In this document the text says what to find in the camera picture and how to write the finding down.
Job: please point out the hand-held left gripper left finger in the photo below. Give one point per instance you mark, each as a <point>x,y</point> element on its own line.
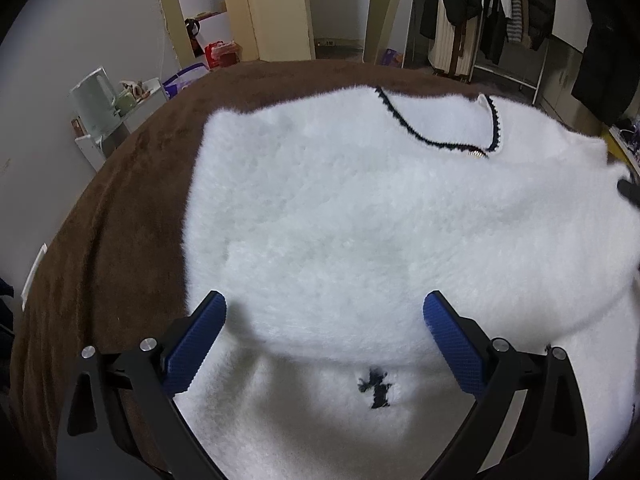
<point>195,345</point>

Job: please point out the brown blanket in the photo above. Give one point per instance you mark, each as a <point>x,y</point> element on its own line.
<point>125,210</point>

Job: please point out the standing mirror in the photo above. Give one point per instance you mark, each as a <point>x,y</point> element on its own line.
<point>387,20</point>

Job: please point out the white flat box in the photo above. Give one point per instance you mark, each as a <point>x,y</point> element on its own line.
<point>34,277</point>

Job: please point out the beige low cabinet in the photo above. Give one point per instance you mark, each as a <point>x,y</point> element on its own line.
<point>565,80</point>

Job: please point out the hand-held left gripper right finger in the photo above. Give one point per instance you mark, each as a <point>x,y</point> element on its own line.
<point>455,347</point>

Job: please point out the white fuzzy cardigan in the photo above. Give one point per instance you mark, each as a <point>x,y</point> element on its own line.
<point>350,210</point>

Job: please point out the white side shelf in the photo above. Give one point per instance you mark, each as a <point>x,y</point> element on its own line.
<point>115,135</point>

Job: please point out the beige suitcase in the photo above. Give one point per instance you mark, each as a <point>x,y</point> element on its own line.
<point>450,50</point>

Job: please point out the purple plastic bag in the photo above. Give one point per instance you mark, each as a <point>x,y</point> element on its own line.
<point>182,80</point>

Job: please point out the row of hanging clothes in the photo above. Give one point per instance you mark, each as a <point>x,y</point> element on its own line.
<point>537,5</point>

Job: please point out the white clothes rack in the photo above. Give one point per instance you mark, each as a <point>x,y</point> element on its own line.
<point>505,76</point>

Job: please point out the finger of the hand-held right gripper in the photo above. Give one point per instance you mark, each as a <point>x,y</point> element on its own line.
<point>629,189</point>

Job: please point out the long black coat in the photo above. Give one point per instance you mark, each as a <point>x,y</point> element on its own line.
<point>610,60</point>

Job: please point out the pale green kettle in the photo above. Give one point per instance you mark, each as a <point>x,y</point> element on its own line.
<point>92,102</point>

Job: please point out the red container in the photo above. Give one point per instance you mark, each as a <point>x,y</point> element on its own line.
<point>220,55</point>

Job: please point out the cream wooden door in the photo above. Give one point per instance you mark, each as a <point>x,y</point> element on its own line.
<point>280,10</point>

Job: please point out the pale green cup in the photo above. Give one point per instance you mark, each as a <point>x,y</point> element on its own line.
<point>126,102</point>

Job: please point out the yellow nightstand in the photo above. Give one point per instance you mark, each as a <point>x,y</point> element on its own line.
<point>617,141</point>

